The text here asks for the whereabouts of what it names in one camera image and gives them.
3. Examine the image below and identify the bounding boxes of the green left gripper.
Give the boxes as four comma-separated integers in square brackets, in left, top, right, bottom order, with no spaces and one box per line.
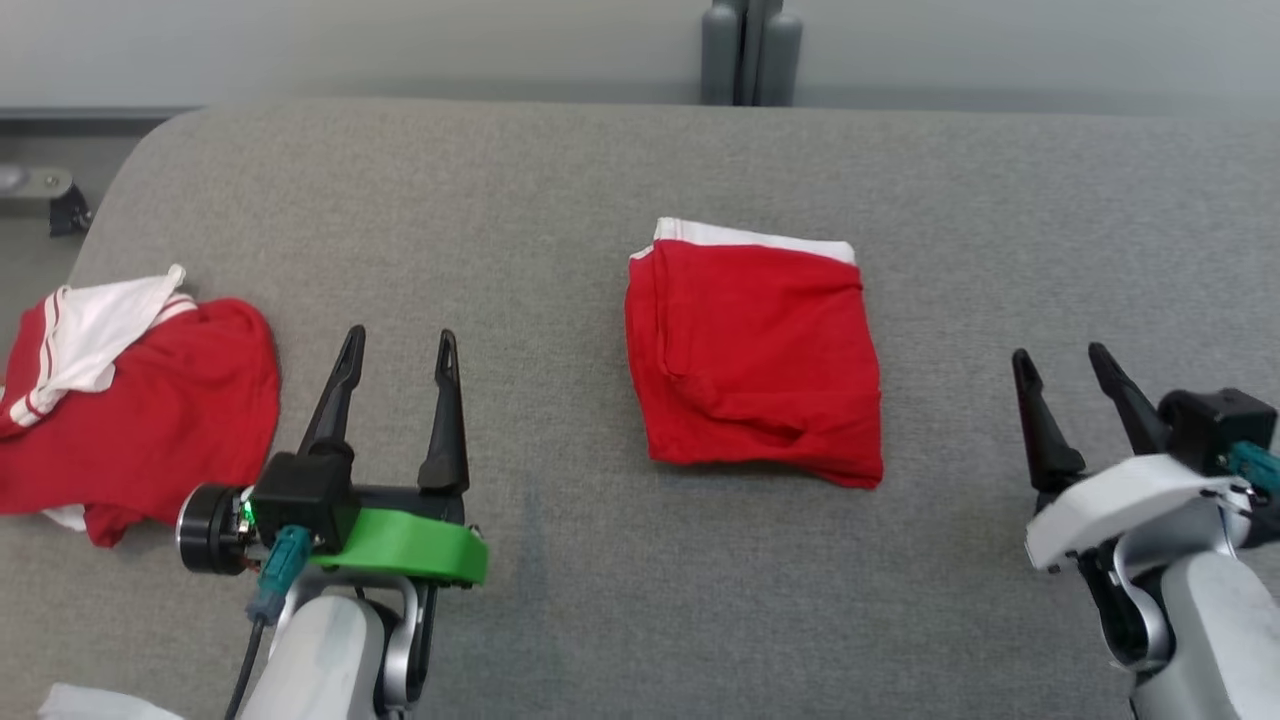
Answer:
[297,324,490,588]

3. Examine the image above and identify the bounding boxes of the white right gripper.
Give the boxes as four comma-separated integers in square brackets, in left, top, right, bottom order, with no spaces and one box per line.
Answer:
[1011,341,1257,574]

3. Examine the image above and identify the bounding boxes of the red and white jersey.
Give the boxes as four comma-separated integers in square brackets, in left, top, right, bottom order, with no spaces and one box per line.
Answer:
[0,264,282,549]

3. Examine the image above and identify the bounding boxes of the red shorts with white waistband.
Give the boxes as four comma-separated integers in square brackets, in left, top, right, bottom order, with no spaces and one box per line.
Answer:
[624,217,885,492]

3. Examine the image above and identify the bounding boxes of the white fabric piece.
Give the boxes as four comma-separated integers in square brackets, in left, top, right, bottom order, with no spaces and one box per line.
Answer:
[38,682,187,720]

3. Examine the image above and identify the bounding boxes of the metal foot with black knob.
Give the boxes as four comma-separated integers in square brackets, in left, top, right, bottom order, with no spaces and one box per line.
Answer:
[0,164,94,238]

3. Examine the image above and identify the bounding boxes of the teal right camera connector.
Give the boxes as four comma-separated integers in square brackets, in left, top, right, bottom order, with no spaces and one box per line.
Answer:
[1227,440,1280,493]

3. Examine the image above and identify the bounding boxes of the teal camera connector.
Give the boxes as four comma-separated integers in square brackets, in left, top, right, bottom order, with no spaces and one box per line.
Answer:
[247,525,314,627]
[1227,440,1280,493]

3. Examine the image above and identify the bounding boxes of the teal left camera connector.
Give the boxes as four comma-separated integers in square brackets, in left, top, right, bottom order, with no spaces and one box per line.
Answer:
[247,525,314,627]

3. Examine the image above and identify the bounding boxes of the black left camera cable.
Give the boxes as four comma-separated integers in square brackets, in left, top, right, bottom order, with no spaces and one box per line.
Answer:
[224,615,265,720]

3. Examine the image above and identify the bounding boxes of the grey partition bottom rail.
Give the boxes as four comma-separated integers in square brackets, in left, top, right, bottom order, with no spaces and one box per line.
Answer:
[0,105,196,124]

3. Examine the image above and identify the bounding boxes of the grey partition post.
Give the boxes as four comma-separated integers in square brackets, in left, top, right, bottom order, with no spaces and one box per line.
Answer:
[756,0,805,107]
[700,0,744,107]

